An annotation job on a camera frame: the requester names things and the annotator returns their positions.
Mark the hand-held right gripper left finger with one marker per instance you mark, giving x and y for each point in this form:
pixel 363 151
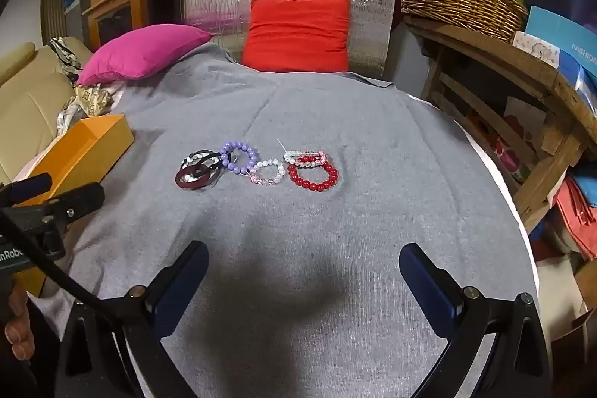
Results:
pixel 184 286

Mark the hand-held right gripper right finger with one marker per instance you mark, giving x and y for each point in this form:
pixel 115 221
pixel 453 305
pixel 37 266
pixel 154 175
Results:
pixel 429 291

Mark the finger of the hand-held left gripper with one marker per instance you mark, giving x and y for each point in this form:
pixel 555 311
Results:
pixel 77 200
pixel 30 186

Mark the orange box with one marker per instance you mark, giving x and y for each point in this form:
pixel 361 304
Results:
pixel 88 146

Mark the person's left hand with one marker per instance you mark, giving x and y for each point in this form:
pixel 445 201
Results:
pixel 18 332

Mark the beige sofa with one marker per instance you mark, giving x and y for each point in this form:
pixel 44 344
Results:
pixel 28 99

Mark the patterned cloth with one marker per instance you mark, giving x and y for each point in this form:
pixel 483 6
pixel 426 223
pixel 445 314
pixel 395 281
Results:
pixel 93 99

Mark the cardboard box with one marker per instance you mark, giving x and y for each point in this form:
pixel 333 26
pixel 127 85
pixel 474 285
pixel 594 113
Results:
pixel 573 314

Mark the magenta pillow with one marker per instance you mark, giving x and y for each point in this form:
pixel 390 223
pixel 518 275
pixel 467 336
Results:
pixel 140 53

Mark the coral red bag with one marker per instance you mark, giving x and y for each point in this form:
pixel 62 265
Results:
pixel 578 216

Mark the red flower print box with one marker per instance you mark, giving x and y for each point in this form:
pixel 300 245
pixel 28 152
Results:
pixel 517 132

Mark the grey blanket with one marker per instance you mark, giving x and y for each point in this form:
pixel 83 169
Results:
pixel 326 123

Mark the wooden table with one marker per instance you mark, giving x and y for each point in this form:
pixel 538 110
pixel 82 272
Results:
pixel 494 53

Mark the white floral box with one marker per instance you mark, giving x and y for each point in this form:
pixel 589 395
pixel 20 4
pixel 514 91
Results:
pixel 536 46

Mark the red pillow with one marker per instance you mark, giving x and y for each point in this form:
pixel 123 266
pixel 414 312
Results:
pixel 298 34

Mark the blue box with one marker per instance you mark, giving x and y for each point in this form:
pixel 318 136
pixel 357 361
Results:
pixel 573 48

